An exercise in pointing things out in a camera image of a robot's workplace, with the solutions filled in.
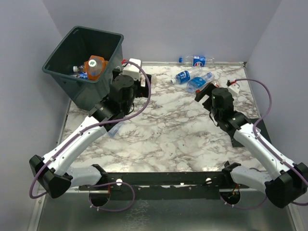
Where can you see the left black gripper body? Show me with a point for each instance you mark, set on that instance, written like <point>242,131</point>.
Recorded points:
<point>142,91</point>

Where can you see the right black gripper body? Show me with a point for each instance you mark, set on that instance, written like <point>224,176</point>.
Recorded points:
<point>208,104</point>

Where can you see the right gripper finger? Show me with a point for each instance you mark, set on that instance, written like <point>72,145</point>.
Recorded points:
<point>208,89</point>
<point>199,96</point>

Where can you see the Pepsi bottle edge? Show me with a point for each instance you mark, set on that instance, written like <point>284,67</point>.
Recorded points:
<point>81,75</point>

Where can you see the clear bottle red print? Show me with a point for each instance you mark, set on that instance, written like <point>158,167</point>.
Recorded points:
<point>216,83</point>

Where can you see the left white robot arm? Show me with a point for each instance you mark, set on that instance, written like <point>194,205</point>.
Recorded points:
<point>53,171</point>

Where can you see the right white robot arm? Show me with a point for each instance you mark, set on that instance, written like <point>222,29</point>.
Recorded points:
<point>284,180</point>

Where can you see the dark green plastic bin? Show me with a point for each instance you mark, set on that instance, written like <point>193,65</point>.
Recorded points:
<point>77,47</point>

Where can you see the light blue label bottle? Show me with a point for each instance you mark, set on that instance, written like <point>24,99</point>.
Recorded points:
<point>197,82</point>

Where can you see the clear bottle behind tea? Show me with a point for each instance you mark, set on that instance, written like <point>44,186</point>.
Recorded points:
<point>153,80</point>

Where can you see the blue label water bottle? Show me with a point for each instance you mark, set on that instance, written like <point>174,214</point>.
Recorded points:
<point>186,75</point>

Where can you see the purple label water bottle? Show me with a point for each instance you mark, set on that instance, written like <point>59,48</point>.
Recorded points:
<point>114,130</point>

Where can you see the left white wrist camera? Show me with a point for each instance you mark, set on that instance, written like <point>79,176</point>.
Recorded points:
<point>131,70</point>

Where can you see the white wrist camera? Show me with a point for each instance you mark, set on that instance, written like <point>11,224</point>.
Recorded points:
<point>131,70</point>
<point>233,88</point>

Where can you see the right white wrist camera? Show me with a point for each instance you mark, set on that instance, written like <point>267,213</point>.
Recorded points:
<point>233,88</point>

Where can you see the Pepsi bottle at back wall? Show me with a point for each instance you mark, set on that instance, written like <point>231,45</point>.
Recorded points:
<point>195,60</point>

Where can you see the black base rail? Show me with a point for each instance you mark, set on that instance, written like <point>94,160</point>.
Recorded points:
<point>163,185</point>

